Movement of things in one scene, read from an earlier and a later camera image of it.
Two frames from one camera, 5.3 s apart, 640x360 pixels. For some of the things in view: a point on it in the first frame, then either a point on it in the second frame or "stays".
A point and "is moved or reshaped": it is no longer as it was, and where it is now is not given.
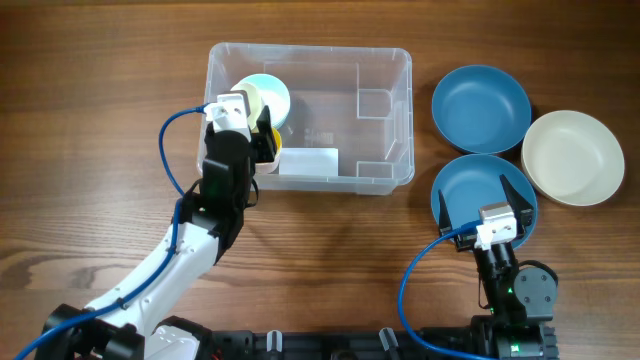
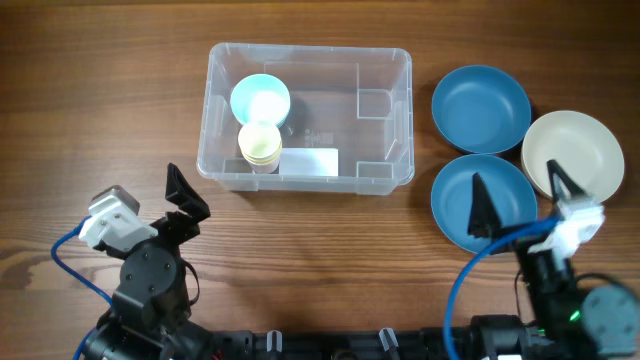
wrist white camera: [230, 112] -> [115, 221]
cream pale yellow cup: [255, 100] is moved or reshaped
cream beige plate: [573, 157] stays
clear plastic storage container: [350, 128] stays
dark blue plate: [468, 181] stays
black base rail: [507, 338] stays
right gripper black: [521, 209] -> [483, 207]
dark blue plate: [481, 109] stays
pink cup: [267, 167] stays
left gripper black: [265, 137] -> [180, 189]
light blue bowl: [274, 95] stays
